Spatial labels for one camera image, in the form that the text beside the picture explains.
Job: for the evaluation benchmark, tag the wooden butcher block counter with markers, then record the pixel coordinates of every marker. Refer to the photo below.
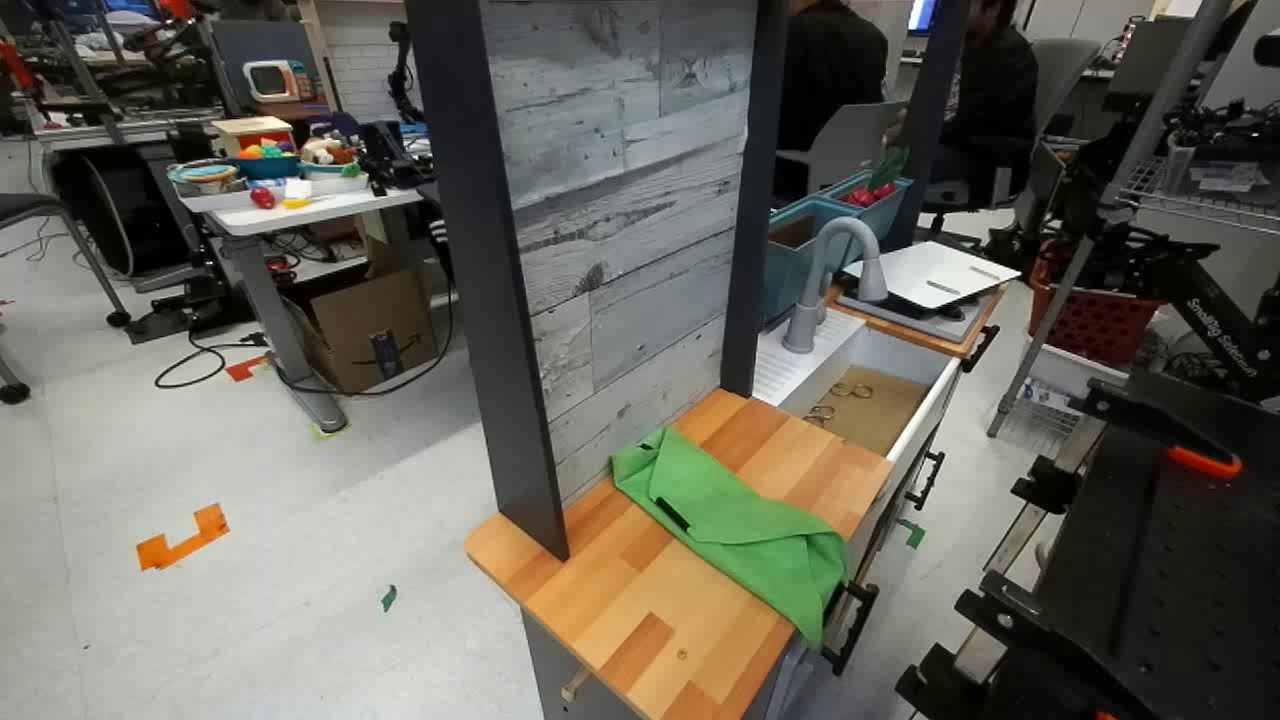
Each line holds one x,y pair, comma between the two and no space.
641,604

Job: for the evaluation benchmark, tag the teal plastic bin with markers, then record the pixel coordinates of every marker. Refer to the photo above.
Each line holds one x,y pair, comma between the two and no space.
790,274

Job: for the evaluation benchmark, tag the gray curved faucet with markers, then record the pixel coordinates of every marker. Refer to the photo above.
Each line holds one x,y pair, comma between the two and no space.
871,248

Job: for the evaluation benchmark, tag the red toy fruit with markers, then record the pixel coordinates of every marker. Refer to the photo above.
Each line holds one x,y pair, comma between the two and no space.
264,196

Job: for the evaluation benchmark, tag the large orange floor tape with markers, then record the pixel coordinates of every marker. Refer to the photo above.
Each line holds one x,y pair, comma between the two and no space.
180,541

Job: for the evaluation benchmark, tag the red items in bin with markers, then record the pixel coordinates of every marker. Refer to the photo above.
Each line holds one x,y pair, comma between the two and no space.
871,195

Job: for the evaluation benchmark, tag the white flat tray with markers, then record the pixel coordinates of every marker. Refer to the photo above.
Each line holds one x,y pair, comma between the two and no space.
935,274

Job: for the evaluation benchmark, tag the small white toy monitor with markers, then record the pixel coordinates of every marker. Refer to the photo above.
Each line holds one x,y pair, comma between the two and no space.
274,80

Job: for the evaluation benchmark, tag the narrow black post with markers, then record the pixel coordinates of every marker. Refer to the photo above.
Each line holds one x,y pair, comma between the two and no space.
748,200

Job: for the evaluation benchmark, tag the wide black post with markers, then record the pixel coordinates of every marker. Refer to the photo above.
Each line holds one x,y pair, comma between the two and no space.
484,266

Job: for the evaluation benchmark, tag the colourful toy box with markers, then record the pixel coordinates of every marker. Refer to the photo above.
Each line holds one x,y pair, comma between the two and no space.
251,132

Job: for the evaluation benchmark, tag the wooden board under tray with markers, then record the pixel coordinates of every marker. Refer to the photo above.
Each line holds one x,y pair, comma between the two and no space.
949,333

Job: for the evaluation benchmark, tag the person in black top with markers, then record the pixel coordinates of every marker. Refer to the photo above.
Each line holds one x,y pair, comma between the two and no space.
831,66

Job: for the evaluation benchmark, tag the teal bowl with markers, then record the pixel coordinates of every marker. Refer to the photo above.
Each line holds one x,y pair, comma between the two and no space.
200,176

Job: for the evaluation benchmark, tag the small orange floor tape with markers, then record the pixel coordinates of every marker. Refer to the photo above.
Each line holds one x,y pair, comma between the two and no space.
246,365

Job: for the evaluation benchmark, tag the red plastic crate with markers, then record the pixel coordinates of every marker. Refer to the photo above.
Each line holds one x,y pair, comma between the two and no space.
1095,327

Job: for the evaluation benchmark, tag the black perforated cart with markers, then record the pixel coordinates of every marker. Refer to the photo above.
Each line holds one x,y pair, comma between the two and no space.
1172,587

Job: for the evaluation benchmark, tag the seated person in dark clothes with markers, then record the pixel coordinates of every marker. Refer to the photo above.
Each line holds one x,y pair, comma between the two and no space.
992,93

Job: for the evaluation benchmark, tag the white desk with gray leg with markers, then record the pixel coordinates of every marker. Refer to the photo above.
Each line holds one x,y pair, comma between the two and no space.
287,215

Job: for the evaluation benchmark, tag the green towel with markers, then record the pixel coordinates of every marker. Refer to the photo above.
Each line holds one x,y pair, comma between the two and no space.
745,525

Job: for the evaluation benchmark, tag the yellow white toy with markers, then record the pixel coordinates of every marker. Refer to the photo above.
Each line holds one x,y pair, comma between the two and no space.
298,195

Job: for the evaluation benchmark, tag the brown cardboard box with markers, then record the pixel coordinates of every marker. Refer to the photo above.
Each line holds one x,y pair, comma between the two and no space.
364,330

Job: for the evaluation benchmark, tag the green floor tape piece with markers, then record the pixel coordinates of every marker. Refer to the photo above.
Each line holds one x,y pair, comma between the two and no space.
389,598

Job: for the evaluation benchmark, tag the gray wood plank panel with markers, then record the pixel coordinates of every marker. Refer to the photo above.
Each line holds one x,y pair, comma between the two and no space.
626,200

